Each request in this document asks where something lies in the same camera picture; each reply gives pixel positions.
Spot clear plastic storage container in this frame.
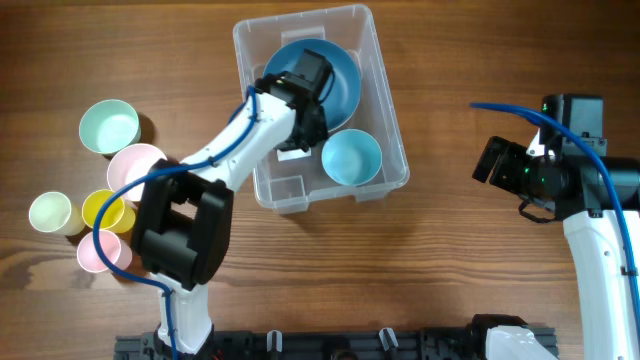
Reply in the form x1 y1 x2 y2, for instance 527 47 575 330
233 4 410 214

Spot white paper label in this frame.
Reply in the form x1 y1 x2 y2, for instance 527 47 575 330
276 149 312 162

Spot yellow cup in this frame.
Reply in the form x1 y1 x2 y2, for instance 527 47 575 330
81 189 136 233

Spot dark blue bowl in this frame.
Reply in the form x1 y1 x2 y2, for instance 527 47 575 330
263 38 362 132

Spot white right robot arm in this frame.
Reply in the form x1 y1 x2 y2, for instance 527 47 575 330
473 136 639 359

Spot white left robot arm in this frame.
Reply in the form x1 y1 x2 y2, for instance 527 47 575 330
131 71 333 359

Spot light blue small bowl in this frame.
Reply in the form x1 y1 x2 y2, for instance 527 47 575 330
321 129 382 186

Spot mint green small bowl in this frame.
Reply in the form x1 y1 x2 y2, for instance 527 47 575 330
79 99 141 155

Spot pink cup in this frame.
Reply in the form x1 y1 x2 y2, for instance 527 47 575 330
75 229 134 274

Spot pink small bowl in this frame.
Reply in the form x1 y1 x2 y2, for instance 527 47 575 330
107 143 167 191

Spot cream cup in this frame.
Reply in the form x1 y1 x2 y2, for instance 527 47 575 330
28 191 85 236

